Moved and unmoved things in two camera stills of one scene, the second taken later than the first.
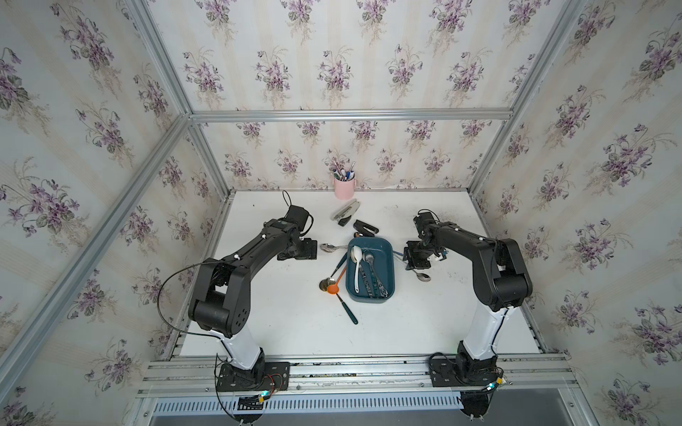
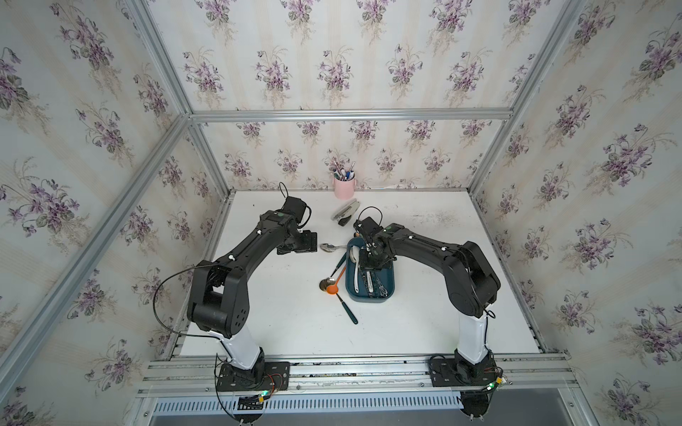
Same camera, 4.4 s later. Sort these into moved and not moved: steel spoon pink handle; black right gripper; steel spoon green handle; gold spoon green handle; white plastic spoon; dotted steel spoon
Moved: black right gripper; dotted steel spoon
Not moved: steel spoon green handle; steel spoon pink handle; gold spoon green handle; white plastic spoon
